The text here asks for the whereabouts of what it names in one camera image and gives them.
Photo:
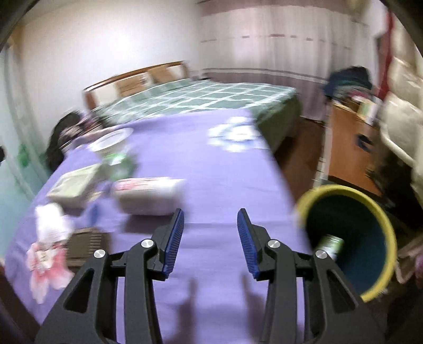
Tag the wooden bed headboard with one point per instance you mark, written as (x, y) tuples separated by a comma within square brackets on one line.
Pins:
[(99, 87)]

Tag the pile of folded clothes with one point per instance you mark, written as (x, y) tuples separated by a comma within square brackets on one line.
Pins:
[(350, 81)]

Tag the sliding wardrobe door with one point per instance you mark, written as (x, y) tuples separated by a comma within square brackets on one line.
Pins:
[(19, 132)]

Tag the yellow-rimmed dark bin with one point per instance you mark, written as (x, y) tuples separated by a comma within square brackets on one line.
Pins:
[(360, 231)]

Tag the white barcode box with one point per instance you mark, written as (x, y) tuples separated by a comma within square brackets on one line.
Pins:
[(71, 185)]

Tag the pink striped curtain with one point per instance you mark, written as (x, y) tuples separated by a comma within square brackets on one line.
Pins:
[(290, 39)]

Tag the green plastic bag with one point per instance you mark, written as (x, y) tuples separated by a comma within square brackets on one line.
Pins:
[(120, 165)]

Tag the white round bowl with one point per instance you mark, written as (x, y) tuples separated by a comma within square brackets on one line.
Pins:
[(109, 140)]

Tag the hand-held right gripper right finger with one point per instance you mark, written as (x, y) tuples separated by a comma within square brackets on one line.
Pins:
[(246, 238)]

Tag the cream puffer jacket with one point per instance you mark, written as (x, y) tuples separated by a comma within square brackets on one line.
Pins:
[(406, 92)]

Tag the purple floral tablecloth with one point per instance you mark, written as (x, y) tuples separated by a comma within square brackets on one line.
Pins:
[(214, 185)]

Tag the dark clothes pile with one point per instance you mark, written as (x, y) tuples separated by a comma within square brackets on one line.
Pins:
[(64, 139)]

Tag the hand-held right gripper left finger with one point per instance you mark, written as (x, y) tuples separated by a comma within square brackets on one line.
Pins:
[(173, 238)]

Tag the green checked duvet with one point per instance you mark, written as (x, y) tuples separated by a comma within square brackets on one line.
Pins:
[(211, 94)]

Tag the white fruit-print paper cup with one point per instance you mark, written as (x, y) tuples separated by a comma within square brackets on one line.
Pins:
[(148, 198)]

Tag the red jacket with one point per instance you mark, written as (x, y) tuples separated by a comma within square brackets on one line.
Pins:
[(386, 49)]

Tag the crumpled white tissue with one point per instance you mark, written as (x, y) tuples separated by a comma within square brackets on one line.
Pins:
[(49, 221)]

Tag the wooden desk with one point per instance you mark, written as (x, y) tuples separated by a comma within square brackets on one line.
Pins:
[(347, 145)]

